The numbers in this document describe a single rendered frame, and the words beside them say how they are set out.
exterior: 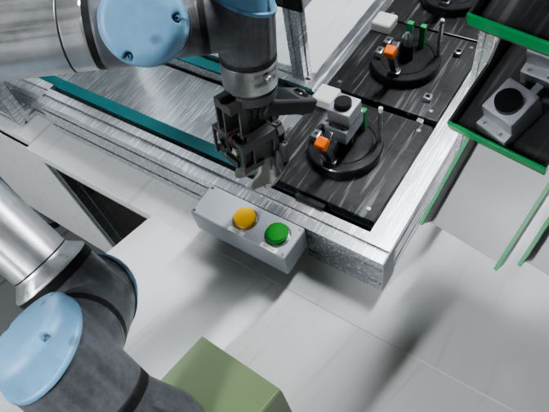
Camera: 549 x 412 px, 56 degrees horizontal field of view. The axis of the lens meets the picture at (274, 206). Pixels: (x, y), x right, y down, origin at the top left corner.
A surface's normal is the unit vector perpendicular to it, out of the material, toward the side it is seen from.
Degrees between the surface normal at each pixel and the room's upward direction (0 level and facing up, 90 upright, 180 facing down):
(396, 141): 0
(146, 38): 55
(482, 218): 45
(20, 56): 81
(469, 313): 0
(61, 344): 50
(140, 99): 0
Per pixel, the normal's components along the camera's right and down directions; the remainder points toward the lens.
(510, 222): -0.58, 0.07
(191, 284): -0.15, -0.56
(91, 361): 0.73, -0.33
